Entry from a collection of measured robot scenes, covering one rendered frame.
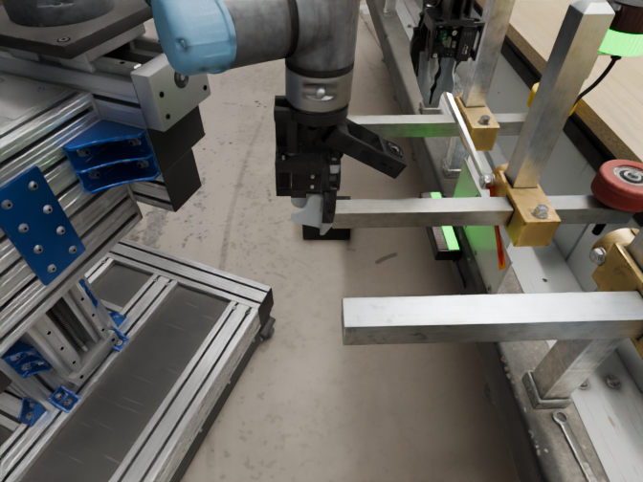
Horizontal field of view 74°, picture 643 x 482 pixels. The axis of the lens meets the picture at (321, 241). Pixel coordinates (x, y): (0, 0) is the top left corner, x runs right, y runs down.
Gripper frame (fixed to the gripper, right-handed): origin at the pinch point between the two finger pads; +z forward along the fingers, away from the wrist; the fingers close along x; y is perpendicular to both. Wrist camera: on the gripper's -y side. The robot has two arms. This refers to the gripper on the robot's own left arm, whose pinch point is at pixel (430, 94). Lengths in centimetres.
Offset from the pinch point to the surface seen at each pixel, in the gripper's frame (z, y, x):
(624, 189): 1.2, 24.8, 20.9
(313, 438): 92, 24, -22
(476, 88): 1.7, -5.3, 9.9
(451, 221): 7.6, 23.4, -0.4
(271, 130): 92, -142, -42
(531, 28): 1.8, -35.1, 31.5
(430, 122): 6.4, -1.6, 1.6
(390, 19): 22, -103, 11
